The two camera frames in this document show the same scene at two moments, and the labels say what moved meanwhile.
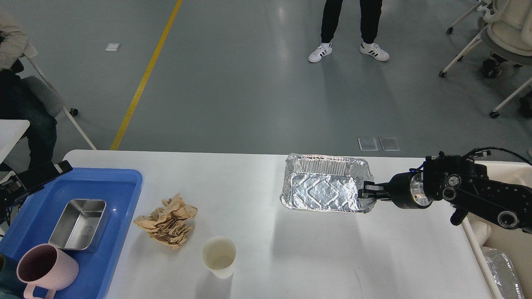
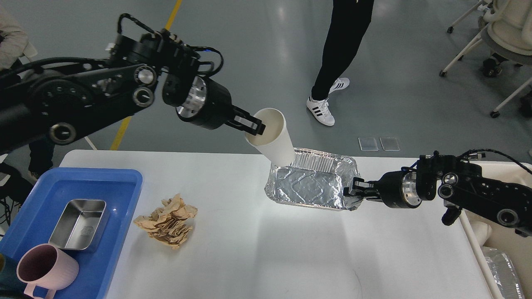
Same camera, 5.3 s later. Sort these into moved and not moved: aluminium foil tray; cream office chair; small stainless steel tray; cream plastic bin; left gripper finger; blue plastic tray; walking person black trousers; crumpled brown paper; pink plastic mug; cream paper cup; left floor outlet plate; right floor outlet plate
Moved: aluminium foil tray; walking person black trousers; cream paper cup; left gripper finger
Not moved: blue plastic tray; cream plastic bin; pink plastic mug; crumpled brown paper; right floor outlet plate; left floor outlet plate; small stainless steel tray; cream office chair
